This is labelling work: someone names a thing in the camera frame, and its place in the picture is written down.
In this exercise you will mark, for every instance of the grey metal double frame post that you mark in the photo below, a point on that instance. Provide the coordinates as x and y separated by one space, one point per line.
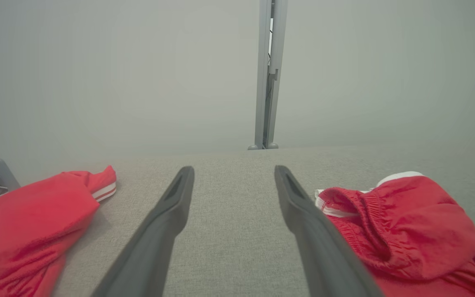
261 115

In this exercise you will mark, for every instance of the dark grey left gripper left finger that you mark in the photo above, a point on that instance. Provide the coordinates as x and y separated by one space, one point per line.
155 247

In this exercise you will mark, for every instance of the red garment with white stripes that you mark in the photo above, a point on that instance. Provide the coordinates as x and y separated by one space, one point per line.
27 222

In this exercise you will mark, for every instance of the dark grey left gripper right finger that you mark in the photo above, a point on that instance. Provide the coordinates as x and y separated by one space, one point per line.
324 255

